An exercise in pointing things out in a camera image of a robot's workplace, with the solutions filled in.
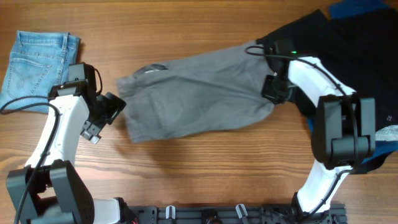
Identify right black cable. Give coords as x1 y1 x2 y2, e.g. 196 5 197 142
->
244 45 361 215

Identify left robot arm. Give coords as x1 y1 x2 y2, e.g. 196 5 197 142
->
6 63 134 223

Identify blue garment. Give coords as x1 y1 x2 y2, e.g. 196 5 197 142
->
307 0 398 164

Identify dark navy garment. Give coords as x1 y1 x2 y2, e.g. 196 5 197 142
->
256 8 397 131

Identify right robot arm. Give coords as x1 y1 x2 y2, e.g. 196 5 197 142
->
262 40 376 222

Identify grey shorts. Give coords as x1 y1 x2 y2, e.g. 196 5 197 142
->
117 41 274 143

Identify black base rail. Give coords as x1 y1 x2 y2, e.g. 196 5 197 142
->
124 203 348 224

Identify folded blue denim jeans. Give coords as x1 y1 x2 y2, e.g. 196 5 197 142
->
1 31 80 110

